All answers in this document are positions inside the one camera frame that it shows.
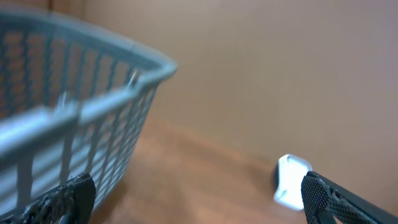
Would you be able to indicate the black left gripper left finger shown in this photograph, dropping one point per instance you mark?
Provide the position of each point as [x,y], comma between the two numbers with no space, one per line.
[71,202]

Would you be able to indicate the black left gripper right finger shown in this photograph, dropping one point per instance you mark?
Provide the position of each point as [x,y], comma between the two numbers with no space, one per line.
[326,202]

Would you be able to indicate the white barcode scanner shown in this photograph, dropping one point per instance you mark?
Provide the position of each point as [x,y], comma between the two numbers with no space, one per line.
[290,171]

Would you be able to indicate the grey plastic shopping basket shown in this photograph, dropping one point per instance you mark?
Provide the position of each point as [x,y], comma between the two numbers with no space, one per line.
[74,99]

